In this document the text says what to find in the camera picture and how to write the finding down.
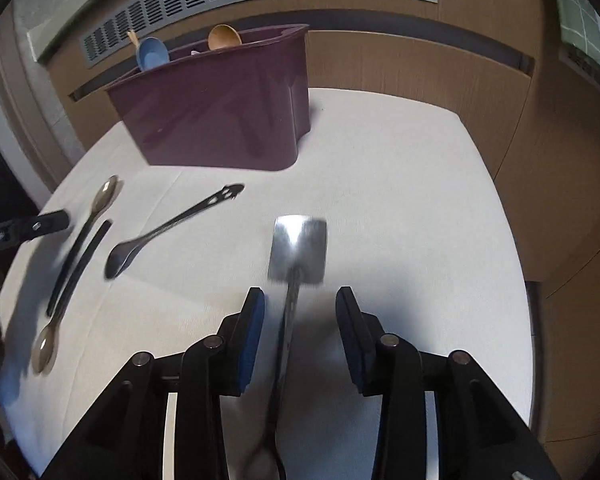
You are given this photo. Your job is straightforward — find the translucent grey black-handled spoon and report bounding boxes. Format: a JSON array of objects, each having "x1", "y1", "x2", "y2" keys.
[{"x1": 31, "y1": 220, "x2": 112, "y2": 374}]

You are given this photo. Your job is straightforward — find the green checked cloth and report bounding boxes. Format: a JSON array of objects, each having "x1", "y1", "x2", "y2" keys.
[{"x1": 556, "y1": 0, "x2": 600, "y2": 66}]

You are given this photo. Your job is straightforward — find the steel spoon with cutout handle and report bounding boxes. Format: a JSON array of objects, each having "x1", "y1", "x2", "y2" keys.
[{"x1": 102, "y1": 182, "x2": 246, "y2": 281}]

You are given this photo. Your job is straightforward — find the wooden spoon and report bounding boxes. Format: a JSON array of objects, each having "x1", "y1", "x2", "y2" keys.
[{"x1": 207, "y1": 24, "x2": 242, "y2": 51}]

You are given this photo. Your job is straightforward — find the maroon plastic utensil holder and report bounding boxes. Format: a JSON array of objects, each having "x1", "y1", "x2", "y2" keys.
[{"x1": 106, "y1": 24, "x2": 311, "y2": 171}]

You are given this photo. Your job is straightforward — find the blue-grey plastic spoon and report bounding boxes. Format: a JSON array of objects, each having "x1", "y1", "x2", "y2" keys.
[{"x1": 136, "y1": 37, "x2": 170, "y2": 72}]

